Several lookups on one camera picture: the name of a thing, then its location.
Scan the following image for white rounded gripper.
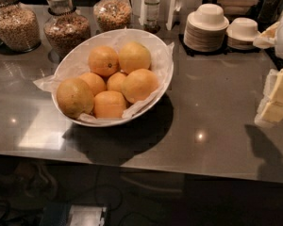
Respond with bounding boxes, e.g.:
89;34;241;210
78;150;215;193
253;17;283;128

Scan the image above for yellowish orange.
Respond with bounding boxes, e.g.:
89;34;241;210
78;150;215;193
56;77;94;119

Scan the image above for short stack paper bowls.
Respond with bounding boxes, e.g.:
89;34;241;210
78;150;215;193
226;17;260;50

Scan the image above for dark glass jar right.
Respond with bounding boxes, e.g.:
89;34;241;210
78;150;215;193
258;0;283;24

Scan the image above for tall stack paper bowls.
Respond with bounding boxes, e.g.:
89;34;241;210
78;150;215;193
183;4;229;53

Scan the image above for orange right front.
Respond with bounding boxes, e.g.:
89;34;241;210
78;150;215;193
122;69;158;104

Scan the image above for orange top right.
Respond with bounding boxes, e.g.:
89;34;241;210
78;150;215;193
118;41;151;73

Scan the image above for small glass bottle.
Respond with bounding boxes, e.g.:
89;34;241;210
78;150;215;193
143;0;160;33

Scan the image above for orange centre small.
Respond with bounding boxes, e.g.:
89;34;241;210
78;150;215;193
107;72;126;92

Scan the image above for orange top left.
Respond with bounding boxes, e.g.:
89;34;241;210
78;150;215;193
88;45;119;77

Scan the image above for orange front centre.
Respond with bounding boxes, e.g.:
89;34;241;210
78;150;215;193
93;90;127;119

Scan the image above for glass jar of cereal right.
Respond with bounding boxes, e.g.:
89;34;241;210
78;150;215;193
93;0;132;32

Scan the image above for glass jar of cereal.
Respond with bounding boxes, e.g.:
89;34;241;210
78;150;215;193
93;0;132;32
0;0;41;53

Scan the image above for orange middle left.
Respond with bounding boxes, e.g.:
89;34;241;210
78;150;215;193
79;73;107;96

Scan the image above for white paper liner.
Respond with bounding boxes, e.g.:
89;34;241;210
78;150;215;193
33;28;175;125

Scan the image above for glass jar of granola middle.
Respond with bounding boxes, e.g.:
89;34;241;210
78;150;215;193
43;0;91;57

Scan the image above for grey box under table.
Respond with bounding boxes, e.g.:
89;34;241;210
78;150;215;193
39;203;109;226

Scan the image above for glass jar of cereal left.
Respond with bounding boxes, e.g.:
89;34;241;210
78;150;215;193
0;0;41;53

